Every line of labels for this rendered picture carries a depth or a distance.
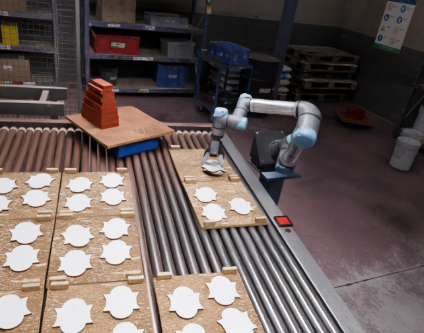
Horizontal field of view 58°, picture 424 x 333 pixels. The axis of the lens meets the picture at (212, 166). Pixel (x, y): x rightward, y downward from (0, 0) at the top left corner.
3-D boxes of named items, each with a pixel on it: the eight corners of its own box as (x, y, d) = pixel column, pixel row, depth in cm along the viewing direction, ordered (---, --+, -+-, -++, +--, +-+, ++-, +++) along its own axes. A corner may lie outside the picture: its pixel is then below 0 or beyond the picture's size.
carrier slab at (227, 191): (239, 182, 228) (240, 180, 227) (267, 224, 194) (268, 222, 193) (181, 184, 217) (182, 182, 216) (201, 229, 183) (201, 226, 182)
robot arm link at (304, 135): (296, 158, 247) (324, 116, 196) (290, 180, 241) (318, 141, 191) (277, 152, 247) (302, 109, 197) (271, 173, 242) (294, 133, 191)
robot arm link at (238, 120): (249, 110, 214) (231, 106, 216) (244, 127, 210) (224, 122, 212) (249, 117, 221) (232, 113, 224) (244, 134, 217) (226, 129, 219)
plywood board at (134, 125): (131, 108, 283) (131, 105, 282) (174, 132, 254) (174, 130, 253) (65, 118, 249) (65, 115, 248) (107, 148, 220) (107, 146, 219)
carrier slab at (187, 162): (218, 150, 262) (219, 148, 262) (239, 182, 228) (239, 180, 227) (168, 150, 252) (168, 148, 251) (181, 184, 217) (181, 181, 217)
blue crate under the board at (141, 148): (131, 131, 271) (132, 117, 267) (158, 148, 253) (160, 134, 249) (91, 139, 251) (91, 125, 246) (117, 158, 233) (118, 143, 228)
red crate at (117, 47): (133, 49, 621) (133, 31, 608) (139, 56, 585) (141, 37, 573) (90, 47, 595) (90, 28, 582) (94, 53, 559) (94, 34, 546)
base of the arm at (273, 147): (286, 141, 263) (294, 136, 254) (289, 162, 259) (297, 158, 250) (267, 140, 257) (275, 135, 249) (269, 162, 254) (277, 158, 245)
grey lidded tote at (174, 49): (185, 53, 652) (187, 38, 641) (195, 58, 625) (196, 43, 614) (157, 52, 628) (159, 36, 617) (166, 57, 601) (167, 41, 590)
